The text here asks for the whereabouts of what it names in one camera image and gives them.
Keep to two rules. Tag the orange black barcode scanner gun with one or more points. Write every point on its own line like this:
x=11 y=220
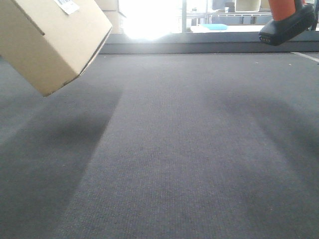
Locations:
x=289 y=19

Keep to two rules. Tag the brown cardboard package box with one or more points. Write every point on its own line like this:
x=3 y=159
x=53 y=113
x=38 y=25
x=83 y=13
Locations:
x=46 y=46

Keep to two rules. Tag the white barcode label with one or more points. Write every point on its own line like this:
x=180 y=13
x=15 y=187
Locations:
x=68 y=6

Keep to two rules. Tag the blue flat tray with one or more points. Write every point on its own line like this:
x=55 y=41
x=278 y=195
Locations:
x=215 y=26

